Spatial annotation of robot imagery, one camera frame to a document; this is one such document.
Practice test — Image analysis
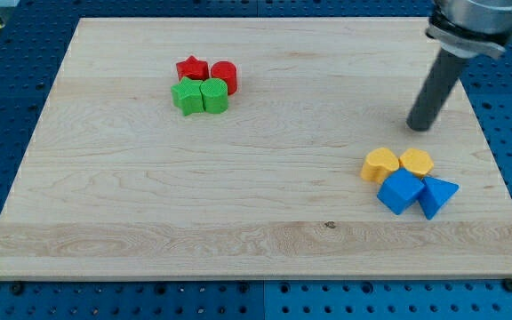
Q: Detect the green star block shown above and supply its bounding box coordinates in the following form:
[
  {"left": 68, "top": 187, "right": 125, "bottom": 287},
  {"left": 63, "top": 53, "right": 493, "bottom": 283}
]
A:
[{"left": 171, "top": 76, "right": 204, "bottom": 116}]

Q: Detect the red star block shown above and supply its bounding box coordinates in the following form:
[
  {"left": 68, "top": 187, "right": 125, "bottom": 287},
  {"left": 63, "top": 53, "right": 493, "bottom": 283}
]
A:
[{"left": 176, "top": 55, "right": 210, "bottom": 80}]

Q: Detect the green cylinder block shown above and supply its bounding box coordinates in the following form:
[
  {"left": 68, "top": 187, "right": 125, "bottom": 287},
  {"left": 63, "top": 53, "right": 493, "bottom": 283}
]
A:
[{"left": 200, "top": 78, "right": 228, "bottom": 114}]

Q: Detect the red cylinder block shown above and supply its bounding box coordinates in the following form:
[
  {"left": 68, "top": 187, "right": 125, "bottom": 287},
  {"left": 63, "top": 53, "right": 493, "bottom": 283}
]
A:
[{"left": 210, "top": 60, "right": 238, "bottom": 95}]

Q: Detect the yellow heart block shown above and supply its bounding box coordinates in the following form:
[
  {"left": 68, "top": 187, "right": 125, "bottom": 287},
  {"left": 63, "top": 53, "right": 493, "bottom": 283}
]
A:
[{"left": 360, "top": 148, "right": 400, "bottom": 184}]

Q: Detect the light wooden board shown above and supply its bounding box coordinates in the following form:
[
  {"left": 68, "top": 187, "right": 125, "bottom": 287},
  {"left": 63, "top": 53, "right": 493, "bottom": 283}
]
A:
[{"left": 0, "top": 18, "right": 512, "bottom": 281}]

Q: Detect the blue cube block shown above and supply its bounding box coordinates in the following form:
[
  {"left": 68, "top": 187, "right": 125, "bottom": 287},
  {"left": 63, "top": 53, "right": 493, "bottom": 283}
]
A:
[{"left": 377, "top": 168, "right": 425, "bottom": 215}]

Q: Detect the yellow hexagon block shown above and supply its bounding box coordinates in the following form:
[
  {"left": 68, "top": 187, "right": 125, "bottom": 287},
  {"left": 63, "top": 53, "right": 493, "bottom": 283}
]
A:
[{"left": 398, "top": 148, "right": 435, "bottom": 179}]

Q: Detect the blue triangle block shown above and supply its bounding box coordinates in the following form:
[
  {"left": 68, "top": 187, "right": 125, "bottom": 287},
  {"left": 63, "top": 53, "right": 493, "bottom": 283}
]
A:
[{"left": 418, "top": 176, "right": 460, "bottom": 220}]

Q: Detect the dark grey cylindrical pointer rod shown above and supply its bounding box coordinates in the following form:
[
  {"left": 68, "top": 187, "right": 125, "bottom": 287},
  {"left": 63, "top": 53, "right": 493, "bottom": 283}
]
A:
[{"left": 406, "top": 49, "right": 467, "bottom": 132}]

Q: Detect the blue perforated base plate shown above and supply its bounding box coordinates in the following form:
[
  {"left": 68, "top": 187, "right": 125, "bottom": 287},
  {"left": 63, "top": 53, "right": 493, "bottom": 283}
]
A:
[{"left": 0, "top": 1, "right": 512, "bottom": 319}]

